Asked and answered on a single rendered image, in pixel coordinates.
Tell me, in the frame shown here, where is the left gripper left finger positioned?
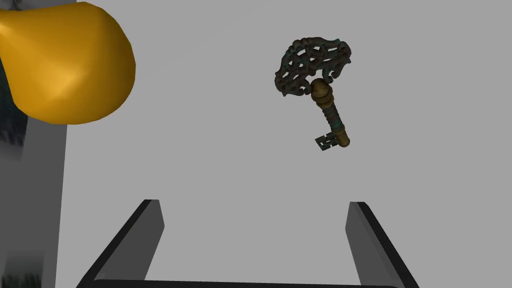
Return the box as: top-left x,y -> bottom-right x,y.
76,198 -> 165,288

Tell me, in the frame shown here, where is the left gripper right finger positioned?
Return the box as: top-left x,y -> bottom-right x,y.
345,201 -> 420,288

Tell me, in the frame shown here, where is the yellow pear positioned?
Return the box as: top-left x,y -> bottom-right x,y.
0,1 -> 137,125

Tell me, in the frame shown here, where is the ornate bronze key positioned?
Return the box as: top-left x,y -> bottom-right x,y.
274,37 -> 353,152

